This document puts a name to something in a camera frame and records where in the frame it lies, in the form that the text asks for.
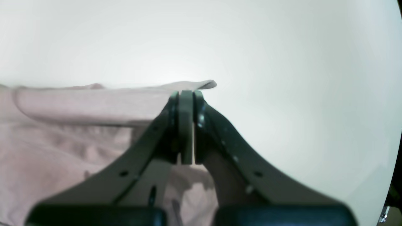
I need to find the pink T-shirt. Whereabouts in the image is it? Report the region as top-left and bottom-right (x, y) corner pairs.
(1, 80), (217, 226)

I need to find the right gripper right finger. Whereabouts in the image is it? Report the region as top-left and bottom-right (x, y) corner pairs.
(193, 91), (357, 226)

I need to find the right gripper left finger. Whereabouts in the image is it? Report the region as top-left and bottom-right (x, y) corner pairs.
(26, 91), (193, 226)

